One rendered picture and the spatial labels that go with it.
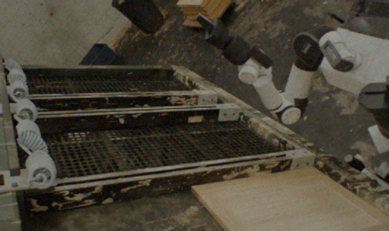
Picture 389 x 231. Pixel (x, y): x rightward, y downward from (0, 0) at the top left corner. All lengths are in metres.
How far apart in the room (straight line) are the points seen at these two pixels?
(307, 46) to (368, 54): 0.23
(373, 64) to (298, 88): 0.34
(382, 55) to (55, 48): 5.49
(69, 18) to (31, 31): 0.60
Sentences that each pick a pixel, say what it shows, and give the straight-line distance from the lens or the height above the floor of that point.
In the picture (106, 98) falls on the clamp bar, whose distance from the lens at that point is 1.88.
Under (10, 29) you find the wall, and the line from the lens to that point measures 6.09.
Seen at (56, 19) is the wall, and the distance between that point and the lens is 6.22.
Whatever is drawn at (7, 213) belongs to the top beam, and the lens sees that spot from 1.00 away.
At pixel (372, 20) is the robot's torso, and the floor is 1.39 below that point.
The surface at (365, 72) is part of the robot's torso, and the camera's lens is 1.20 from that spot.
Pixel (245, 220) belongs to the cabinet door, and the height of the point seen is 1.27.
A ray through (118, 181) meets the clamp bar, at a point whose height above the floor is 1.56.
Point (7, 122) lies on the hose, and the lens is 1.08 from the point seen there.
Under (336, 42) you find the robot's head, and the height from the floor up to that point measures 1.45.
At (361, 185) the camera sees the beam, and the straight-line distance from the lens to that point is 1.51.
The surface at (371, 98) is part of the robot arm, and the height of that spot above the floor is 1.59.
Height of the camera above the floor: 2.19
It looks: 36 degrees down
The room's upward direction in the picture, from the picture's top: 47 degrees counter-clockwise
